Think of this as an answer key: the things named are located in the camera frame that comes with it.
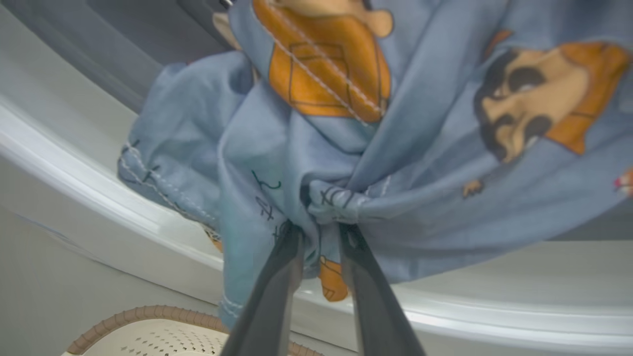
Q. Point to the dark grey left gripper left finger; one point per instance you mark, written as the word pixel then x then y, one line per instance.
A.
pixel 267 306

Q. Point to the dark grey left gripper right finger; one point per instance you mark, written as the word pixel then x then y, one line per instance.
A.
pixel 378 316

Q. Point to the blue cartoon print garment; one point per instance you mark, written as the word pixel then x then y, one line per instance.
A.
pixel 420 207

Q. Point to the cream perforated laundry basket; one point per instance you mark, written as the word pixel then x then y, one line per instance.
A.
pixel 163 338

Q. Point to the white front-load washing machine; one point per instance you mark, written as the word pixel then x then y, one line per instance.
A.
pixel 74 148

